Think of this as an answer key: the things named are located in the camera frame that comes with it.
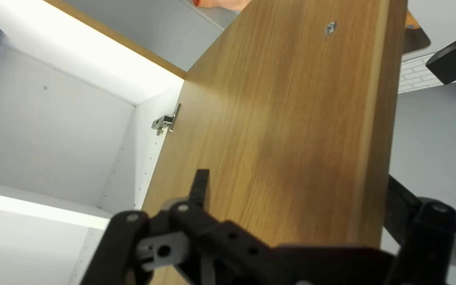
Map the overhead cabinet body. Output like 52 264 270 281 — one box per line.
0 0 190 285

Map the wooden overhead cabinet door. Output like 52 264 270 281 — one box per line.
140 0 410 285

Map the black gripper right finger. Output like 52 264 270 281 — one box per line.
384 175 456 285

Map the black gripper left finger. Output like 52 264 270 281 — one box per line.
79 167 272 285

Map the silver door hinge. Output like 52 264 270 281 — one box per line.
150 101 183 135

